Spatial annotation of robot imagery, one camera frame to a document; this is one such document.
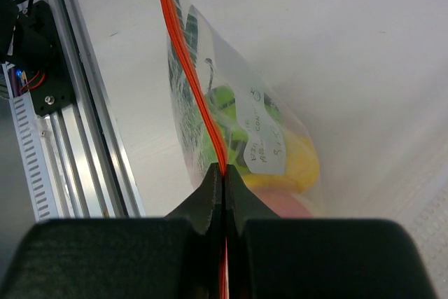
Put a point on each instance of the green apple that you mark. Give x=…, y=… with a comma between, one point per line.
x=249, y=120

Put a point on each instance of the white slotted cable duct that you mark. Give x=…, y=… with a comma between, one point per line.
x=34, y=163

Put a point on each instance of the clear orange-zip bag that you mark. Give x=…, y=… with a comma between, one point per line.
x=218, y=63

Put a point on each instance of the yellow bell pepper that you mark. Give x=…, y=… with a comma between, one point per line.
x=302, y=170

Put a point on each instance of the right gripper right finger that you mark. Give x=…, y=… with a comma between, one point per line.
x=322, y=260

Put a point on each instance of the green spring onion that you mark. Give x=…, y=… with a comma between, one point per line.
x=193, y=137

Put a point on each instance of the red apple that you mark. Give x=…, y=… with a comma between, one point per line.
x=284, y=204

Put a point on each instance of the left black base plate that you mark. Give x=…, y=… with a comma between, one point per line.
x=50, y=87

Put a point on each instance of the aluminium mounting rail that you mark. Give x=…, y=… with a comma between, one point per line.
x=89, y=170

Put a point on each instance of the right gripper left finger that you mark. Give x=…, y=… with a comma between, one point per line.
x=175, y=256

